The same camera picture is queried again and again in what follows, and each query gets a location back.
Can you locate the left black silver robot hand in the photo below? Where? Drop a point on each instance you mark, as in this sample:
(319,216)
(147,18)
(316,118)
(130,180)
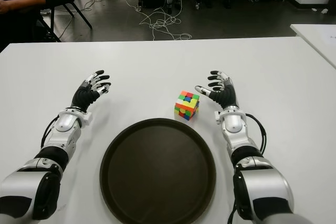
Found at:
(82,95)

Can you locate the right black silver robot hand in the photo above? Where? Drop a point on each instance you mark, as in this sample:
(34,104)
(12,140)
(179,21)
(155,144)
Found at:
(225,95)

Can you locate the multicoloured Rubik's cube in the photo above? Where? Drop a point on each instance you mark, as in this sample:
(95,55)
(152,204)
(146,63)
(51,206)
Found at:
(186,106)

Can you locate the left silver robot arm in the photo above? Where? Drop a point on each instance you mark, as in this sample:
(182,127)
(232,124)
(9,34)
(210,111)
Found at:
(63,127)

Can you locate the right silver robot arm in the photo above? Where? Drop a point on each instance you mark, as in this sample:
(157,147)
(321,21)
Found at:
(233,124)

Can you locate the dark brown round plate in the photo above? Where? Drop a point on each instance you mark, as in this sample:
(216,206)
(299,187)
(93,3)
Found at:
(157,176)

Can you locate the white side table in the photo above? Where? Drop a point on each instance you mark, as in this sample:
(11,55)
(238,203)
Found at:
(315,35)

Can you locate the small white floor scrap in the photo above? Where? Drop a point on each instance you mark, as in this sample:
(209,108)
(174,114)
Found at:
(324,11)

